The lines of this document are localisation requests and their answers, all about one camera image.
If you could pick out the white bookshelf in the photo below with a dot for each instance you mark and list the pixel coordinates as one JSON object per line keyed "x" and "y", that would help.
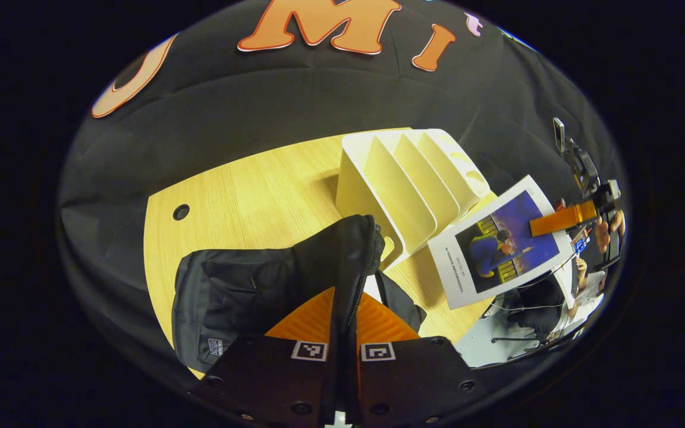
{"x": 402, "y": 184}

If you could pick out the blue cover book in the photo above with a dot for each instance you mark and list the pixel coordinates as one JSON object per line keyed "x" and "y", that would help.
{"x": 497, "y": 249}

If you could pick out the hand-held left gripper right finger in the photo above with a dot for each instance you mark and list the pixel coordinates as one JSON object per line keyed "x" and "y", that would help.
{"x": 414, "y": 380}

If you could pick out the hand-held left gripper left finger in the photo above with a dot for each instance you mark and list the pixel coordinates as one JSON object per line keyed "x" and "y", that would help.
{"x": 277, "y": 380}

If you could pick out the black schoolbag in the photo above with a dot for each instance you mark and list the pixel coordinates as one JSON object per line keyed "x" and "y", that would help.
{"x": 241, "y": 297}

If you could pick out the black office chair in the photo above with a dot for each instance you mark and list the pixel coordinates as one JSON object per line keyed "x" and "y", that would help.
{"x": 536, "y": 306}

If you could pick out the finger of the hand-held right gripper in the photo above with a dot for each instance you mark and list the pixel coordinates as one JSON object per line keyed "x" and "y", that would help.
{"x": 562, "y": 218}

